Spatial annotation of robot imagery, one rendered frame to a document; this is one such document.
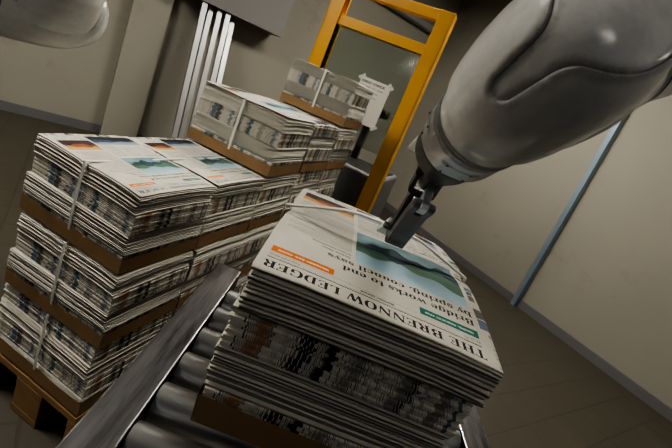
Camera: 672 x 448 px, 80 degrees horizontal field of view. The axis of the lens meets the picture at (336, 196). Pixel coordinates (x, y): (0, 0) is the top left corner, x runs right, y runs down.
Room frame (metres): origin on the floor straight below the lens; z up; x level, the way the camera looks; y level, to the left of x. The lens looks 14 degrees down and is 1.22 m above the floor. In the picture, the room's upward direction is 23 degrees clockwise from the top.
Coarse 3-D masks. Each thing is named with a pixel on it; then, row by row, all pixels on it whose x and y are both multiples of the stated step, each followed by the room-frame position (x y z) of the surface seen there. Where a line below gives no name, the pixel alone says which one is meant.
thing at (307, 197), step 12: (300, 192) 0.67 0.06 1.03; (312, 192) 0.72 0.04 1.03; (312, 204) 0.62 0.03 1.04; (324, 204) 0.66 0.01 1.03; (336, 204) 0.70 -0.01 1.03; (336, 216) 0.61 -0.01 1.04; (348, 216) 0.65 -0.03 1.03; (360, 216) 0.68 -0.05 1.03; (372, 216) 0.73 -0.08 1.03; (360, 228) 0.60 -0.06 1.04; (372, 228) 0.64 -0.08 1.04; (420, 252) 0.61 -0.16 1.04; (444, 252) 0.69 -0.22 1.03
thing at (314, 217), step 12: (300, 216) 0.54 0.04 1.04; (312, 216) 0.57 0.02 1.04; (324, 216) 0.59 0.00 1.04; (324, 228) 0.54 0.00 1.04; (336, 228) 0.56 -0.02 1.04; (348, 228) 0.58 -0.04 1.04; (360, 240) 0.55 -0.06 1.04; (372, 240) 0.57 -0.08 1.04; (384, 252) 0.54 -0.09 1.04; (396, 252) 0.56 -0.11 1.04; (408, 252) 0.58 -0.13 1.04; (420, 264) 0.55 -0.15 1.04; (432, 264) 0.57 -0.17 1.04; (444, 264) 0.60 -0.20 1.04; (444, 276) 0.54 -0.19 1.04; (456, 276) 0.57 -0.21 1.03
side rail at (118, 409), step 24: (216, 288) 0.67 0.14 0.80; (192, 312) 0.58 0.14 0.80; (168, 336) 0.50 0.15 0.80; (192, 336) 0.52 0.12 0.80; (144, 360) 0.44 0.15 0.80; (168, 360) 0.46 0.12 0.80; (120, 384) 0.40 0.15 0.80; (144, 384) 0.41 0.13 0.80; (96, 408) 0.36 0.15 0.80; (120, 408) 0.37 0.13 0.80; (144, 408) 0.38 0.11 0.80; (72, 432) 0.32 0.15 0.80; (96, 432) 0.33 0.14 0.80; (120, 432) 0.34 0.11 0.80
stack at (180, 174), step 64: (64, 192) 0.94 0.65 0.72; (128, 192) 0.87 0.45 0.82; (192, 192) 1.04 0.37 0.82; (256, 192) 1.41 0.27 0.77; (64, 256) 0.92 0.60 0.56; (128, 256) 0.89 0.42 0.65; (192, 256) 1.15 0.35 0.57; (256, 256) 1.59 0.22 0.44; (0, 320) 0.97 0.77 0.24; (128, 320) 0.96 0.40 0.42; (64, 384) 0.90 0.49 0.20
